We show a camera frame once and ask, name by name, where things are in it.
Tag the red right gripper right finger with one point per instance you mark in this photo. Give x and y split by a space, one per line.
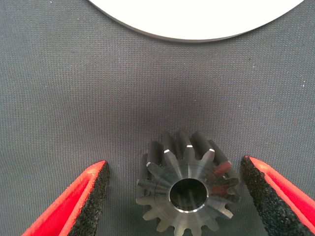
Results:
283 204

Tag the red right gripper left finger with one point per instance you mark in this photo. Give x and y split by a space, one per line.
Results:
69 211

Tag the small steel planetary gear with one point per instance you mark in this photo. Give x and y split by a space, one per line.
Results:
192 218

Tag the round metal carrier plate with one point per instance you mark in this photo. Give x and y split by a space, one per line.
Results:
197 17

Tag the dark grey table cloth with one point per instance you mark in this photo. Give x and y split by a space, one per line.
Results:
73 86

